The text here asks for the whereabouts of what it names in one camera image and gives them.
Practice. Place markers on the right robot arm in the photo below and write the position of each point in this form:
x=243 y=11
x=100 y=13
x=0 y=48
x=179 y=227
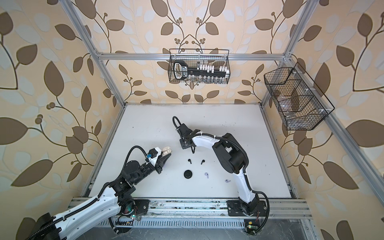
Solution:
x=232 y=157

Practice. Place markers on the black round charging case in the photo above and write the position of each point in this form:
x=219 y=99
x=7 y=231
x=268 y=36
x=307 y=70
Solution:
x=188 y=174

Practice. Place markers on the black wire basket wall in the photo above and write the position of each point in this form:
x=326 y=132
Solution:
x=216 y=57
x=301 y=103

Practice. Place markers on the black wire basket right wall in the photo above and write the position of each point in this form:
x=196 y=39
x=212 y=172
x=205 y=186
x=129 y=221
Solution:
x=301 y=103

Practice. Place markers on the black tool with white parts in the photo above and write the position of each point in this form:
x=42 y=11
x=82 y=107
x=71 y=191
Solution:
x=183 y=71

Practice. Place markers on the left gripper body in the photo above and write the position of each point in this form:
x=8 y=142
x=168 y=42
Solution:
x=156 y=168

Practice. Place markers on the cream earbud charging case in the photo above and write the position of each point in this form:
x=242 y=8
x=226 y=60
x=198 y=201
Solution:
x=166 y=150

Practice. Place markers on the black wire basket back wall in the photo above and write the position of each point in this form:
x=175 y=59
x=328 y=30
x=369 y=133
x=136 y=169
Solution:
x=216 y=57

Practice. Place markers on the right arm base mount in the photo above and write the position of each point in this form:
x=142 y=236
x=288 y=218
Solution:
x=256 y=209

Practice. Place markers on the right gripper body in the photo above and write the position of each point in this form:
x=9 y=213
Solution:
x=183 y=144

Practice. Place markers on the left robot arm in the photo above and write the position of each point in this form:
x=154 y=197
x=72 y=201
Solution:
x=114 y=198

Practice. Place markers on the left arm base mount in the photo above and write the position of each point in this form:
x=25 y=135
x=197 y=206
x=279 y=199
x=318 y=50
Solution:
x=131 y=213

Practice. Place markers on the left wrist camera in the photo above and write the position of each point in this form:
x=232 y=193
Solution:
x=153 y=155

